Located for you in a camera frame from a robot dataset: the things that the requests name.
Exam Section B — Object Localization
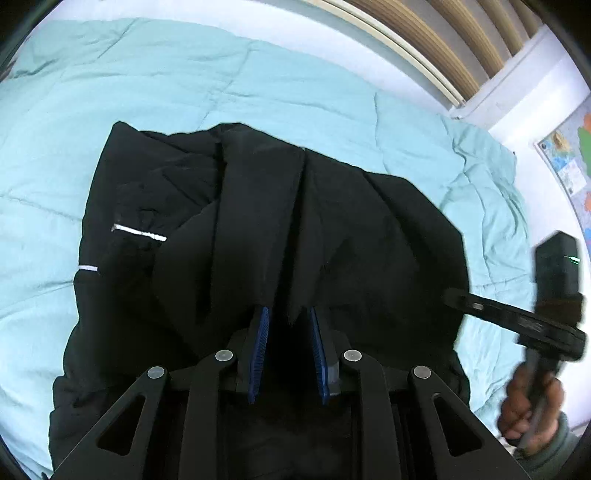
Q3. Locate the striped wooden window blind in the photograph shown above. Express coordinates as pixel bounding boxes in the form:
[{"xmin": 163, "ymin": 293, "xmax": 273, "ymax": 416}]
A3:
[{"xmin": 318, "ymin": 0, "xmax": 550, "ymax": 105}]

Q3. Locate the person's right forearm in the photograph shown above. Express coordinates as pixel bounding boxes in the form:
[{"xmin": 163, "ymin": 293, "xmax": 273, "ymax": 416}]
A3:
[{"xmin": 512, "ymin": 412, "xmax": 583, "ymax": 480}]

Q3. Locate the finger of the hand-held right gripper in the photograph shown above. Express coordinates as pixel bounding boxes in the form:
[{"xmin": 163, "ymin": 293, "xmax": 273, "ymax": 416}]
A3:
[{"xmin": 442, "ymin": 287, "xmax": 528, "ymax": 331}]

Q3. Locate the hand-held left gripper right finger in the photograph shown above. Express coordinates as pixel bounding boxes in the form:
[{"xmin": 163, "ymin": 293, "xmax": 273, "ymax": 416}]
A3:
[{"xmin": 308, "ymin": 307, "xmax": 532, "ymax": 480}]

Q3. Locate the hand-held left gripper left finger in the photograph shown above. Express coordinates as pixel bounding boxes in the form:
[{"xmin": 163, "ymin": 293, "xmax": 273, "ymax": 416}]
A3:
[{"xmin": 48, "ymin": 307, "xmax": 271, "ymax": 480}]

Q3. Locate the black hooded jacket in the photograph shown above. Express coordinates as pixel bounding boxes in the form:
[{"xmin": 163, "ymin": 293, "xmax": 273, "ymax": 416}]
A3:
[{"xmin": 48, "ymin": 121, "xmax": 472, "ymax": 472}]

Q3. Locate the person's right hand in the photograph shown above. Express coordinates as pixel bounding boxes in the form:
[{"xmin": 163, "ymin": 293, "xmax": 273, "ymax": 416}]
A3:
[{"xmin": 498, "ymin": 364, "xmax": 567, "ymax": 457}]

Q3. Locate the colourful wall map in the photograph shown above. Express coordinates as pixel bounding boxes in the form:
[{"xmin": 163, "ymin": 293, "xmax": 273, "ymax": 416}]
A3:
[{"xmin": 534, "ymin": 99, "xmax": 591, "ymax": 260}]

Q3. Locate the teal quilted comforter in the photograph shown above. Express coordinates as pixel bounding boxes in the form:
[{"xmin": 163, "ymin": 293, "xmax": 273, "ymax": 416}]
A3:
[{"xmin": 0, "ymin": 17, "xmax": 536, "ymax": 467}]

